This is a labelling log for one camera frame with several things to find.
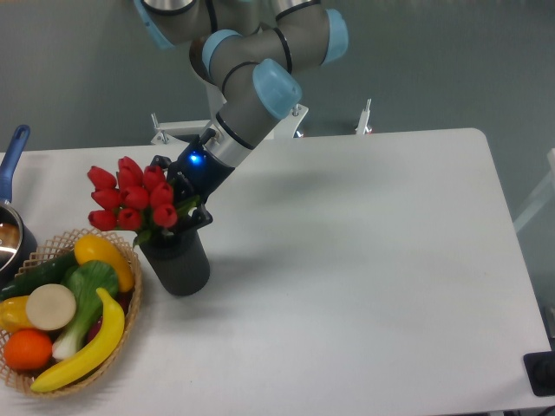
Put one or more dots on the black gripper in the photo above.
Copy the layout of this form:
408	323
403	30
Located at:
196	172

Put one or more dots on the red tulip bouquet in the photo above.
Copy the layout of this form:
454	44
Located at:
141	200

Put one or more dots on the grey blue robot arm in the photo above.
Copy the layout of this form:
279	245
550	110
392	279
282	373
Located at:
317	36

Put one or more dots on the dark grey ribbed vase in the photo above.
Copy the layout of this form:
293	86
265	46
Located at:
179	262

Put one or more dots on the left table clamp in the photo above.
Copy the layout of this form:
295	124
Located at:
166	133

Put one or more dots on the table clamp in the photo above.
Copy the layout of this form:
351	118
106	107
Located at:
290	126
166	133
363	126

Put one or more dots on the middle table clamp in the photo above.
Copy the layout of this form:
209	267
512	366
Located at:
290	126

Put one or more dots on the green bok choy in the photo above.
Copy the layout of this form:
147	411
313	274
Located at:
83	283

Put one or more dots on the yellow banana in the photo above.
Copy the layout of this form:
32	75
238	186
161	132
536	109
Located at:
92	355

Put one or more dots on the green cucumber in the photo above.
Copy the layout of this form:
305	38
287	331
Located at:
50	271

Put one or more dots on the beige round disc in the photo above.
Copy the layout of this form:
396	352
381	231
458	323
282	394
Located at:
50	307

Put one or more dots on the right table clamp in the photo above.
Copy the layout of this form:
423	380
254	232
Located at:
363	126

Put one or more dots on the yellow bell pepper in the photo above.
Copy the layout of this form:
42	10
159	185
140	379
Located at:
14	316

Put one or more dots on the orange fruit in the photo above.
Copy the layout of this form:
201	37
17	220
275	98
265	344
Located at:
28	349

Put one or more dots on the woven wicker basket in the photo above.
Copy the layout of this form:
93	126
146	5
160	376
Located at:
51	249

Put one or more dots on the black device at edge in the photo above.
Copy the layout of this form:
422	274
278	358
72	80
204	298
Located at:
540	372

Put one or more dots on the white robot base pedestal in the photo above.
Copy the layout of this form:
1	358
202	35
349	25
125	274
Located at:
240	59

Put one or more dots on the blue handled saucepan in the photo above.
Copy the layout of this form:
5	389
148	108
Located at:
17	241

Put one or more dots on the white frame at right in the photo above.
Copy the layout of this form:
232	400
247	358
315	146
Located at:
542	193

